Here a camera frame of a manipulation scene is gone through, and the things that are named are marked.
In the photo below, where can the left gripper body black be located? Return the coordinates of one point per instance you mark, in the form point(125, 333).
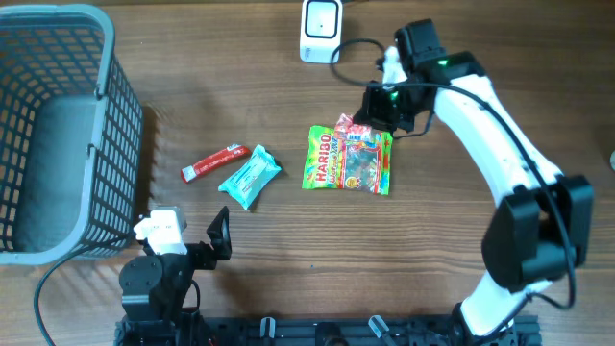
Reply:
point(201, 259)

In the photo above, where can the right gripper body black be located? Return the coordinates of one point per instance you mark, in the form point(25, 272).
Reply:
point(388, 107)

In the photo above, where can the teal tissue packet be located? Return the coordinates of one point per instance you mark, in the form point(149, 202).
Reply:
point(249, 180)

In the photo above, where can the small red candy packet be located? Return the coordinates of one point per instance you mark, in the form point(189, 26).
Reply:
point(346, 129)

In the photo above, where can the red stick snack packet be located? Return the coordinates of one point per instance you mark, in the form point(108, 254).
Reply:
point(203, 167)

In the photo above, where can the green Haribo gummy bag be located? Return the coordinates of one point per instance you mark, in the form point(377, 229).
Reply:
point(338, 163)

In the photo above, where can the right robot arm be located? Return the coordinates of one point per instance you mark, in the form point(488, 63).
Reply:
point(540, 228)

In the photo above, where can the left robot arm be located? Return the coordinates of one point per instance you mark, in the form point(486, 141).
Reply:
point(154, 286)

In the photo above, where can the white barcode scanner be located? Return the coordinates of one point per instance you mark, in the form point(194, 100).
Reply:
point(321, 29)

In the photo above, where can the grey plastic shopping basket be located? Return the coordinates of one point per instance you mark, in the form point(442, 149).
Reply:
point(71, 135)

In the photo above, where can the black mounting rail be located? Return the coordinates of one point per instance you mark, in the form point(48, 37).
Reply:
point(336, 331)

